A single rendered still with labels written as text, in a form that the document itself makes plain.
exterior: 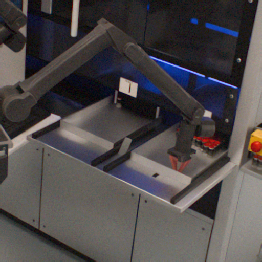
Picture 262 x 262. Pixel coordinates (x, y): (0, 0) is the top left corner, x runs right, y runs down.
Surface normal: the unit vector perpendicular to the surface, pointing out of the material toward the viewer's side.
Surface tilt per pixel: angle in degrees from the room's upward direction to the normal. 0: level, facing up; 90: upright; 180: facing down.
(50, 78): 86
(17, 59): 90
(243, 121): 90
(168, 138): 0
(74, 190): 90
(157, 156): 0
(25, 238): 0
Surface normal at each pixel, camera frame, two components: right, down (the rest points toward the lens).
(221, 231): -0.57, 0.33
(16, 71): 0.88, 0.30
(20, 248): 0.11, -0.88
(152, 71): 0.48, 0.39
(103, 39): 0.22, 0.52
